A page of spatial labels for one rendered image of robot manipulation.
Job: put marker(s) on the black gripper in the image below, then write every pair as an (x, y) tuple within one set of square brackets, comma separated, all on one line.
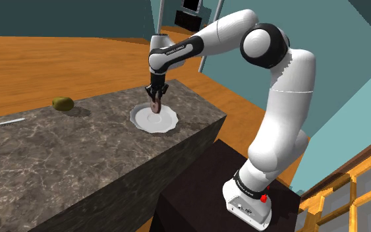
[(157, 81)]

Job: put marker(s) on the brown round disc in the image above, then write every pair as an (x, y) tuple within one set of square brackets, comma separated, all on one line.
[(155, 106)]

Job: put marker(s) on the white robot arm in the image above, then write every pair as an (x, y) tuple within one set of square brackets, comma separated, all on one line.
[(281, 106)]

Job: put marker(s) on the white scalloped plate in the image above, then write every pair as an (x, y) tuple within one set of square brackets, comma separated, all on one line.
[(154, 120)]

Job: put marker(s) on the black television on stand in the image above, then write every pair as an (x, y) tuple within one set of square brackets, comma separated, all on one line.
[(189, 14)]

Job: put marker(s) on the green kiwi fruit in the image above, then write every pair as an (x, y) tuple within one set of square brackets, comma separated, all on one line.
[(62, 103)]

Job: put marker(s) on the marble kitchen island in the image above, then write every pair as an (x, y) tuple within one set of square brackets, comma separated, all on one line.
[(76, 154)]

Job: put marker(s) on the dark robot stand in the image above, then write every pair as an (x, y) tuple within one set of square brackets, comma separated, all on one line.
[(198, 196)]

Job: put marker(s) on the silver knife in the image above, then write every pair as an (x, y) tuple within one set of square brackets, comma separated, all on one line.
[(2, 123)]

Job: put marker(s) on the wooden framed window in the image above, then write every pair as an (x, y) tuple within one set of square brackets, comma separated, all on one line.
[(349, 189)]

